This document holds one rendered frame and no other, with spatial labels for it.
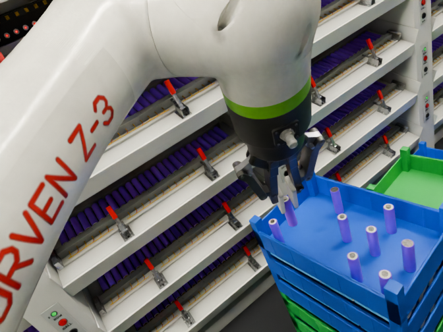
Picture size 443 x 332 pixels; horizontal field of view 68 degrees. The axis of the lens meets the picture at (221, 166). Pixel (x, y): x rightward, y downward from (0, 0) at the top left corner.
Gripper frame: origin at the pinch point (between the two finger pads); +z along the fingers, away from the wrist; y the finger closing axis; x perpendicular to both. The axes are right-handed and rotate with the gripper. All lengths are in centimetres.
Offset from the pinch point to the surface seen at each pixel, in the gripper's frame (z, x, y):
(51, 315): 19, 4, -57
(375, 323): 12.7, -21.4, 5.1
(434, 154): 71, 26, 69
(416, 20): 30, 55, 70
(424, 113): 63, 40, 72
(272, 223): 11.8, 1.1, -3.3
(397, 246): 12.7, -11.8, 15.5
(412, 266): 8.6, -16.4, 14.1
